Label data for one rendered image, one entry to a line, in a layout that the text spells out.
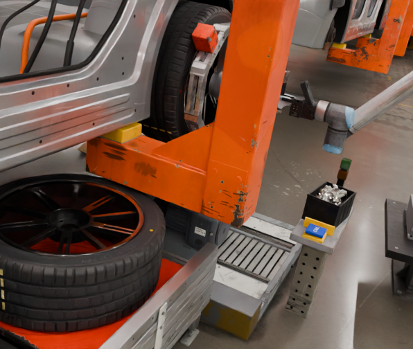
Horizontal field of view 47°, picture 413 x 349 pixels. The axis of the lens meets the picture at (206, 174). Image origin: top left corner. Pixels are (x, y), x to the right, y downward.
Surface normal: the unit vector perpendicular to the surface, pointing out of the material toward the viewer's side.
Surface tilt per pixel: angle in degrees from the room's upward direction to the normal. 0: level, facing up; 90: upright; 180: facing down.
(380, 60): 90
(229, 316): 90
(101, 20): 65
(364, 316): 0
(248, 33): 90
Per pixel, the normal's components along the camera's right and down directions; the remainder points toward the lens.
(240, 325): -0.44, 0.31
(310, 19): 0.33, 0.44
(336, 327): 0.14, -0.90
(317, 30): 0.48, 0.54
